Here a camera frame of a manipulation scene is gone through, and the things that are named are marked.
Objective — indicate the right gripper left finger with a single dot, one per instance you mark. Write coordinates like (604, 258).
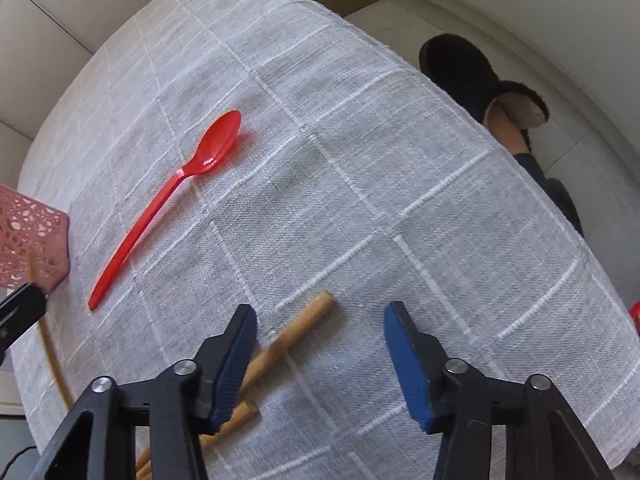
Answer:
(190, 399)

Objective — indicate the black fuzzy slipper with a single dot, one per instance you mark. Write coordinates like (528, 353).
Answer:
(462, 70)

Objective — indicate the pink perforated utensil holder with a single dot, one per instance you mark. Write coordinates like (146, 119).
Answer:
(34, 239)

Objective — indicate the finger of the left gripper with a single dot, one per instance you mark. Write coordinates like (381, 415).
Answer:
(19, 312)

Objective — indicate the snack packages in basket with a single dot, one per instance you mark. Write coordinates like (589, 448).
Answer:
(634, 313)

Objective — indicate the bamboo chopstick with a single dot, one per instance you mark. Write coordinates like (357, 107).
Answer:
(47, 342)
(145, 472)
(240, 415)
(307, 318)

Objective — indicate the grey checked tablecloth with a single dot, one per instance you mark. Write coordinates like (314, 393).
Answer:
(222, 152)

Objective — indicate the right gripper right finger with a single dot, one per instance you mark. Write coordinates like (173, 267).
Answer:
(449, 397)

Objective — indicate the person's leg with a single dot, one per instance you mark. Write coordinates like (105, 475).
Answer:
(514, 140)

